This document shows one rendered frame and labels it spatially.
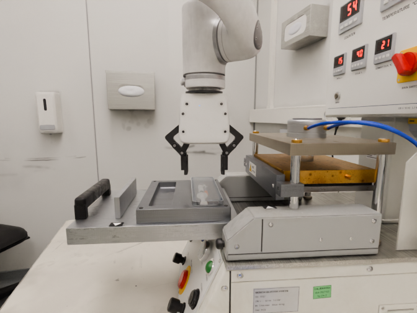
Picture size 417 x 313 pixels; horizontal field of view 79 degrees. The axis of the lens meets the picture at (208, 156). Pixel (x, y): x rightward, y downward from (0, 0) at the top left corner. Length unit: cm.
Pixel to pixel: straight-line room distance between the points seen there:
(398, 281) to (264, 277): 23
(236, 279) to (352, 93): 48
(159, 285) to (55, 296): 23
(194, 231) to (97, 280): 36
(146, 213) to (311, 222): 27
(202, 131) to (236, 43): 17
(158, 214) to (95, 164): 153
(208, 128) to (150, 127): 143
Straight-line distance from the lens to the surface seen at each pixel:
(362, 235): 49
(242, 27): 45
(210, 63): 49
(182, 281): 62
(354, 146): 47
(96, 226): 48
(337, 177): 51
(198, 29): 51
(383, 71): 62
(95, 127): 193
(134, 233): 46
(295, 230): 43
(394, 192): 65
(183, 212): 45
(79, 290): 74
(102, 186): 59
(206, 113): 50
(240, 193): 68
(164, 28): 201
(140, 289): 69
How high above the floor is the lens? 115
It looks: 9 degrees down
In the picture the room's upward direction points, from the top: straight up
